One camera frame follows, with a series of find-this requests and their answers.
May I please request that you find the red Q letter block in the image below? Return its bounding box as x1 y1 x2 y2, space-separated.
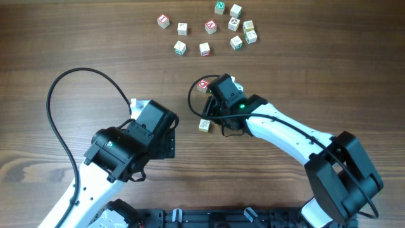
197 80 209 93

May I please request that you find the yellow topped wooden block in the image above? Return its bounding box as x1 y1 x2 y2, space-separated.
199 119 210 132

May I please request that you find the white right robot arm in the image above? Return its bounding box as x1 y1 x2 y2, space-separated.
202 74 383 227

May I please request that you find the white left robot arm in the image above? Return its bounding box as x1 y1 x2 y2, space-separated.
40 100 179 227

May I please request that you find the white red Y block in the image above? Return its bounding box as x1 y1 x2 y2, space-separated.
199 42 211 56

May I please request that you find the white green E block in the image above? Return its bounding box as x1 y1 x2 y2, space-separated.
230 35 243 51

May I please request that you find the white green Z block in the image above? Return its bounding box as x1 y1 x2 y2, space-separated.
173 41 187 55

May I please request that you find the white 8 number block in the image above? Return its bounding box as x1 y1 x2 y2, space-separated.
245 30 258 44

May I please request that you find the red A letter block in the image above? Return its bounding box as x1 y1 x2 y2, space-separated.
205 20 217 35

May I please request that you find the cream yellow-sided block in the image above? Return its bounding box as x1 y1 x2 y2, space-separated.
242 20 254 34

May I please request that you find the white green-sided block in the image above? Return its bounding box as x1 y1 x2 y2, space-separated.
230 4 242 18

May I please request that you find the green N letter block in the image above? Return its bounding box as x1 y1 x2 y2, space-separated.
215 1 225 15

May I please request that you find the red I letter block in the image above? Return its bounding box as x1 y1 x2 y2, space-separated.
157 14 170 29

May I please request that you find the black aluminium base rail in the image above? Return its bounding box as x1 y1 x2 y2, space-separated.
104 207 359 228

